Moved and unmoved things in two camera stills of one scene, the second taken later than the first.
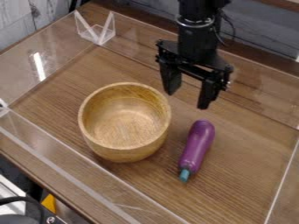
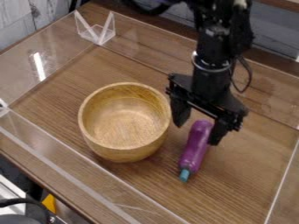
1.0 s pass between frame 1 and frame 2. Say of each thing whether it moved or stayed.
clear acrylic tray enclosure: stayed
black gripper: moved
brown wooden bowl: stayed
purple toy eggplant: stayed
